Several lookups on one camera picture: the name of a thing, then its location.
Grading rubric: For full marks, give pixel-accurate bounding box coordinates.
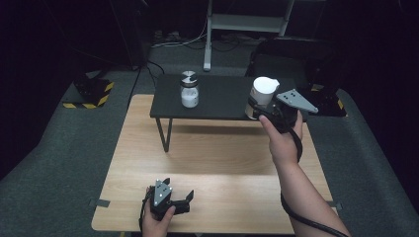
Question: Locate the person's left hand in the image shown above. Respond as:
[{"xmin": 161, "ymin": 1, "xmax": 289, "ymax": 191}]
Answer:
[{"xmin": 140, "ymin": 187, "xmax": 177, "ymax": 237}]

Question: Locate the black floor cable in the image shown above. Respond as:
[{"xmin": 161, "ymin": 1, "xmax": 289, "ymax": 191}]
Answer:
[{"xmin": 126, "ymin": 60, "xmax": 166, "ymax": 110}]

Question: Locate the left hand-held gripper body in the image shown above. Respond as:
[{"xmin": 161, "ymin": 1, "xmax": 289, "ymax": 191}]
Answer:
[{"xmin": 145, "ymin": 179, "xmax": 192, "ymax": 222}]

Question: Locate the black shelf with metal legs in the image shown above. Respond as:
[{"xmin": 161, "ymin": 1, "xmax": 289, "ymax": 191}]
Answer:
[{"xmin": 149, "ymin": 73, "xmax": 309, "ymax": 153}]

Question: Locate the person's right hand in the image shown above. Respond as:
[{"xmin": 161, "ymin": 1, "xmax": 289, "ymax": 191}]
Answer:
[{"xmin": 258, "ymin": 110, "xmax": 304, "ymax": 169}]

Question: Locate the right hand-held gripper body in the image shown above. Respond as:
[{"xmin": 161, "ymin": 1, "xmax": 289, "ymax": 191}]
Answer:
[{"xmin": 263, "ymin": 88, "xmax": 320, "ymax": 134}]

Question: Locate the white plastic cup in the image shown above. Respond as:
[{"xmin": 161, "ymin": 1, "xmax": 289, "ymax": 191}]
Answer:
[{"xmin": 244, "ymin": 76, "xmax": 281, "ymax": 120}]

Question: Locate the black chair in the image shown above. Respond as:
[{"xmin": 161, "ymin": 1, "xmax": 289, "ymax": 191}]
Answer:
[{"xmin": 245, "ymin": 37, "xmax": 334, "ymax": 88}]

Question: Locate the black yellow striped base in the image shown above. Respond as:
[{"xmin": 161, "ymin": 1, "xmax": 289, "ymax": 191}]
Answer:
[
  {"xmin": 302, "ymin": 83, "xmax": 349, "ymax": 118},
  {"xmin": 62, "ymin": 73, "xmax": 116, "ymax": 110}
]

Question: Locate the hand-held gripper cable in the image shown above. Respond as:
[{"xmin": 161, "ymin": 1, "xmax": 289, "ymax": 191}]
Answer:
[
  {"xmin": 138, "ymin": 189, "xmax": 154, "ymax": 232},
  {"xmin": 280, "ymin": 126, "xmax": 351, "ymax": 237}
]

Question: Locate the white floor cable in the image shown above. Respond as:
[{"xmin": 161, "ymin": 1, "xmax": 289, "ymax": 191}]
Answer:
[{"xmin": 151, "ymin": 19, "xmax": 210, "ymax": 49}]

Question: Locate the right hand-held gripper cable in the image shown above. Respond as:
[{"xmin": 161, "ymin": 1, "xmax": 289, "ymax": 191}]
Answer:
[{"xmin": 280, "ymin": 126, "xmax": 351, "ymax": 237}]

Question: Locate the left hand-held gripper cable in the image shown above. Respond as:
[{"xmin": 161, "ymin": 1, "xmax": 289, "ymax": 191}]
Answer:
[{"xmin": 138, "ymin": 189, "xmax": 154, "ymax": 232}]

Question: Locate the white metal stand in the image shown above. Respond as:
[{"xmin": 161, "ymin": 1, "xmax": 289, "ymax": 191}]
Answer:
[{"xmin": 203, "ymin": 0, "xmax": 295, "ymax": 72}]

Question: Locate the glass jar with silver lid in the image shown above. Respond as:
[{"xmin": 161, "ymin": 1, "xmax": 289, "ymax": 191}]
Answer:
[{"xmin": 179, "ymin": 70, "xmax": 201, "ymax": 109}]

